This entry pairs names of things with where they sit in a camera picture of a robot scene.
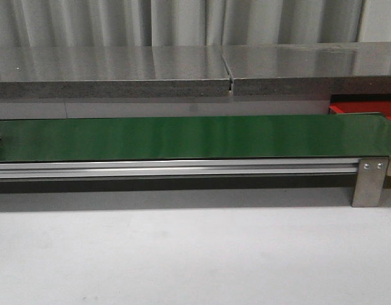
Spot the right grey stone slab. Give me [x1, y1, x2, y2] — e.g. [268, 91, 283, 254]
[221, 42, 391, 97]

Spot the green conveyor belt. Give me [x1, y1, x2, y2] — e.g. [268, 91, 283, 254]
[0, 114, 391, 163]

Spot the grey stone slab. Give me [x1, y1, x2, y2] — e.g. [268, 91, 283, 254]
[0, 46, 230, 98]
[221, 42, 391, 97]

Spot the red plastic tray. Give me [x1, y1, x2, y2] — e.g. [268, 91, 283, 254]
[329, 101, 391, 121]

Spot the grey pleated curtain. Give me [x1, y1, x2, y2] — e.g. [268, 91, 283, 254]
[0, 0, 365, 48]

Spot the left grey stone slab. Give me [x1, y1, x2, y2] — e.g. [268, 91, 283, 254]
[0, 46, 230, 98]

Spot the steel conveyor support bracket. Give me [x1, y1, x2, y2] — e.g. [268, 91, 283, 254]
[352, 158, 388, 208]

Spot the aluminium conveyor side rail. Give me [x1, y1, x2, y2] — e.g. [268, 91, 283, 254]
[0, 158, 359, 179]

